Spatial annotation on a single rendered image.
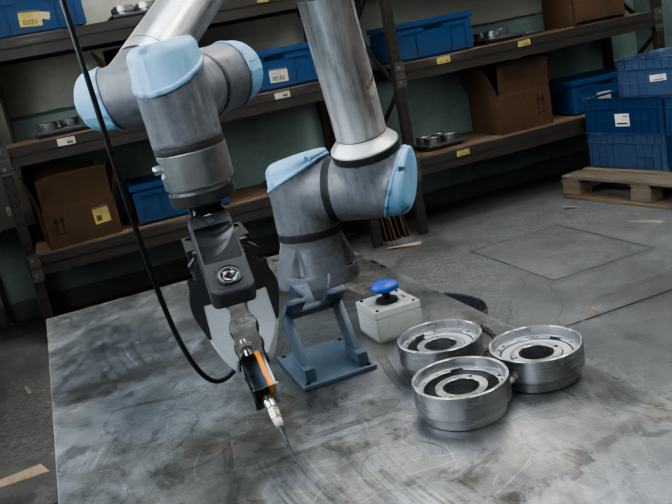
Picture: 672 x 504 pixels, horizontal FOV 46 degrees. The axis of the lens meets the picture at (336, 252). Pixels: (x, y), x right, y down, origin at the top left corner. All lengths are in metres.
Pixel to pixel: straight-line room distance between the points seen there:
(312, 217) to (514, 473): 0.72
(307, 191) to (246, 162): 3.60
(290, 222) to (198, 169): 0.57
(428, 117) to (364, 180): 4.08
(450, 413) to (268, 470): 0.20
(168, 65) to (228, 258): 0.20
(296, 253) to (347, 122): 0.26
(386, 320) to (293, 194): 0.36
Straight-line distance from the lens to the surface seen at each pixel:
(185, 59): 0.82
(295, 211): 1.37
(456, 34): 4.92
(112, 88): 0.97
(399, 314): 1.11
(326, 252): 1.39
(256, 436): 0.93
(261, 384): 0.88
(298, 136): 5.03
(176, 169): 0.83
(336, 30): 1.24
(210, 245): 0.82
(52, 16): 4.32
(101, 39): 4.22
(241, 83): 0.91
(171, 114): 0.82
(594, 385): 0.93
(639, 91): 4.88
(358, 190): 1.32
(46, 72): 4.80
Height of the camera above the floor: 1.21
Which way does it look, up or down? 15 degrees down
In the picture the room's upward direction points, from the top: 11 degrees counter-clockwise
